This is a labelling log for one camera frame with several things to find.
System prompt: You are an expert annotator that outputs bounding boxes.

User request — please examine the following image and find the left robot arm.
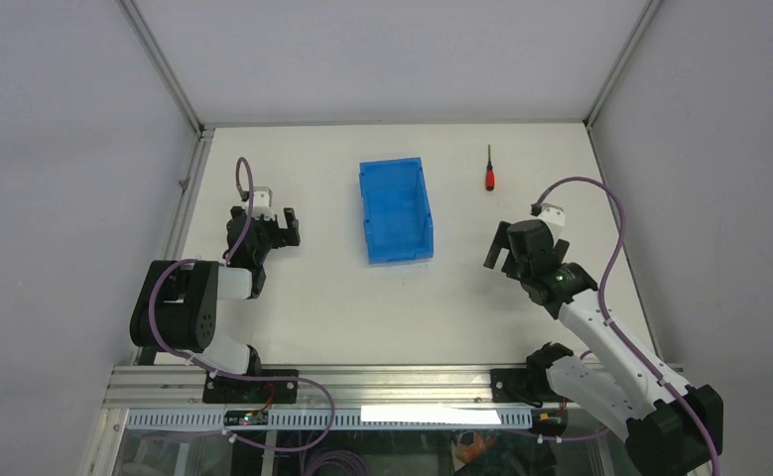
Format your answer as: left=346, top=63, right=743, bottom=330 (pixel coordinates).
left=129, top=206, right=301, bottom=403

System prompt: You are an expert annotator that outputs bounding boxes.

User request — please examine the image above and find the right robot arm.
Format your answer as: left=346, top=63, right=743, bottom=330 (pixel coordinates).
left=483, top=219, right=723, bottom=475

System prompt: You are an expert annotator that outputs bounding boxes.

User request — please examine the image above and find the blue plastic storage bin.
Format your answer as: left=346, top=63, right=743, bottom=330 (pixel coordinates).
left=359, top=157, right=435, bottom=266

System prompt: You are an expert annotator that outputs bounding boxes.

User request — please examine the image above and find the small green circuit board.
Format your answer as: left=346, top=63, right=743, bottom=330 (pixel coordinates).
left=223, top=410, right=269, bottom=427

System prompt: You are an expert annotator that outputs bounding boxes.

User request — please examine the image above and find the orange object under table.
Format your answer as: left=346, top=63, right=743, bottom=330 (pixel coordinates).
left=451, top=430, right=496, bottom=468

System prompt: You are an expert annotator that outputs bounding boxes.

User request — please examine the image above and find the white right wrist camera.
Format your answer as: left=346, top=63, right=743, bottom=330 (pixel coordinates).
left=538, top=203, right=566, bottom=244

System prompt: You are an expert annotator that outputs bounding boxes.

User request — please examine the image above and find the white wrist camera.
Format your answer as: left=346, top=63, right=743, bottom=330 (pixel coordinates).
left=538, top=203, right=566, bottom=244
left=241, top=186, right=277, bottom=221

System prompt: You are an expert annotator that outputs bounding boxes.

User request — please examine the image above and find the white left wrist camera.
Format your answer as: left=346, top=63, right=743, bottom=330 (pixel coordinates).
left=241, top=186, right=277, bottom=221

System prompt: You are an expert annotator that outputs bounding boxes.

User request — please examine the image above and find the red handled screwdriver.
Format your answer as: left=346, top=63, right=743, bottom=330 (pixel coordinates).
left=484, top=145, right=496, bottom=191

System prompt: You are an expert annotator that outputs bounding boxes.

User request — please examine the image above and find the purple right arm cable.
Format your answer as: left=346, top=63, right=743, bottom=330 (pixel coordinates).
left=504, top=177, right=722, bottom=476

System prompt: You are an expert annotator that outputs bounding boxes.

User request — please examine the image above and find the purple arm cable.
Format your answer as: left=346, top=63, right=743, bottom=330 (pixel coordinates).
left=148, top=157, right=371, bottom=476
left=504, top=177, right=722, bottom=476

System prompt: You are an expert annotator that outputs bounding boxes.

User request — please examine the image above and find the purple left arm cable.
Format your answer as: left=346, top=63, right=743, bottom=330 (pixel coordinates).
left=148, top=157, right=371, bottom=476

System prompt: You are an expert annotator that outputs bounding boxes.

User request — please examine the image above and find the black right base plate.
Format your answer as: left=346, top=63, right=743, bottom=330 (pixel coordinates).
left=489, top=367, right=563, bottom=408

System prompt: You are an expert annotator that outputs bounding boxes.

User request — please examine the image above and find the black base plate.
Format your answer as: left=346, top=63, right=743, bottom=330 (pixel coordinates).
left=201, top=368, right=299, bottom=405
left=489, top=367, right=563, bottom=408

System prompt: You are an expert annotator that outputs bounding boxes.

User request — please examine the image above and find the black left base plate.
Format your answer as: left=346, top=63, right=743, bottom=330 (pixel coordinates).
left=201, top=368, right=299, bottom=405

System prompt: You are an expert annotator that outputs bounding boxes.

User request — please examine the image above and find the white slotted cable duct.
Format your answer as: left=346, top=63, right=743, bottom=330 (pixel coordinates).
left=127, top=405, right=533, bottom=432

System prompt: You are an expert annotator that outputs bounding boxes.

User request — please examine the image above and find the aluminium front frame rail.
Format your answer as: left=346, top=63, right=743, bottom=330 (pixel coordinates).
left=102, top=364, right=496, bottom=409

